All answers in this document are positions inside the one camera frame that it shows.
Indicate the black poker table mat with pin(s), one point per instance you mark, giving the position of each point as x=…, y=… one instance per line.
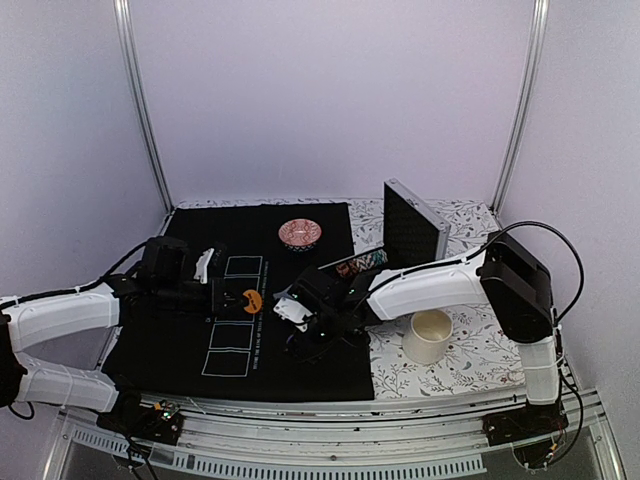
x=244, y=351

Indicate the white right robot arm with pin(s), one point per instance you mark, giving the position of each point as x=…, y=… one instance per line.
x=501, y=273

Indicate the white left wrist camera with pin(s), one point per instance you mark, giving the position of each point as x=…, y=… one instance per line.
x=207, y=262

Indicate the red patterned ceramic bowl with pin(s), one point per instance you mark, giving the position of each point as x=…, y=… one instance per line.
x=300, y=235

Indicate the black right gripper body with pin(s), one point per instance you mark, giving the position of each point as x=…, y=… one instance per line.
x=318, y=347

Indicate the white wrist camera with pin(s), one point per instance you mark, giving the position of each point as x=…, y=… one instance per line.
x=207, y=262
x=290, y=310

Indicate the aluminium frame post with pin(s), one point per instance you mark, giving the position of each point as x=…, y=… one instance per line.
x=533, y=56
x=125, y=31

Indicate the orange big blind button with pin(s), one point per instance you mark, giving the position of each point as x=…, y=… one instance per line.
x=253, y=301

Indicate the white ceramic mug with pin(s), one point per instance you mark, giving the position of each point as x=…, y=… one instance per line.
x=427, y=337

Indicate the floral white tablecloth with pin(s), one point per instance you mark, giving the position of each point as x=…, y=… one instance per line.
x=479, y=356

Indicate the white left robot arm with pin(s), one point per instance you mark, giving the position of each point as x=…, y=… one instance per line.
x=161, y=281

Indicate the right aluminium frame post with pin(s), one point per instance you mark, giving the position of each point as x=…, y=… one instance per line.
x=533, y=56

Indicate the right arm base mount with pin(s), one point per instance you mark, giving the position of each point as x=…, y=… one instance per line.
x=533, y=431

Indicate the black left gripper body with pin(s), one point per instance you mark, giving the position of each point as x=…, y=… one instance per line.
x=216, y=284

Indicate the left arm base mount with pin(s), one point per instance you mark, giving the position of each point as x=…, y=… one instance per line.
x=161, y=422

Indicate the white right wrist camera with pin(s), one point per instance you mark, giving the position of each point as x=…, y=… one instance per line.
x=290, y=310

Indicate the left aluminium frame post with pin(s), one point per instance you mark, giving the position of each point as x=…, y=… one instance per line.
x=125, y=31

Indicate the aluminium front rail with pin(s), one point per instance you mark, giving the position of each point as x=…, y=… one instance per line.
x=430, y=438

